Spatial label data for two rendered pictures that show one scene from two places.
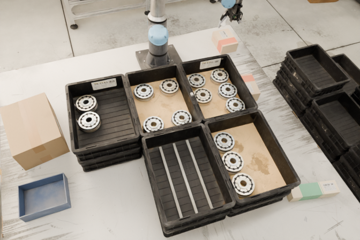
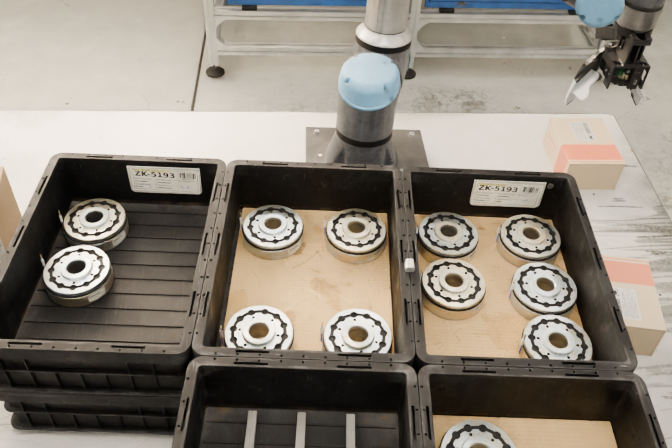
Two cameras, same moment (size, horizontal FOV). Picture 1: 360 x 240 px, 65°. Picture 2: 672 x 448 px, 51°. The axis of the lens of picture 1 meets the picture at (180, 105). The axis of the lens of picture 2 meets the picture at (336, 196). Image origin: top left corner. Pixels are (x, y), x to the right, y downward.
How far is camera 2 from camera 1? 0.43 m
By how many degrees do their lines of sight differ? 17
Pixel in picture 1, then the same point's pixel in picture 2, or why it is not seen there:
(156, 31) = (363, 70)
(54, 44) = (154, 103)
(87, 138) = (49, 321)
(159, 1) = not seen: outside the picture
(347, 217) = not seen: outside the picture
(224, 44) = (578, 158)
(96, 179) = not seen: outside the picture
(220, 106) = (507, 334)
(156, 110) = (291, 292)
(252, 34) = not seen: outside the picture
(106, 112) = (142, 263)
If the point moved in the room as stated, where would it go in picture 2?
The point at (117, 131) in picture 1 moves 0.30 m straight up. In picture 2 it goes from (146, 325) to (111, 179)
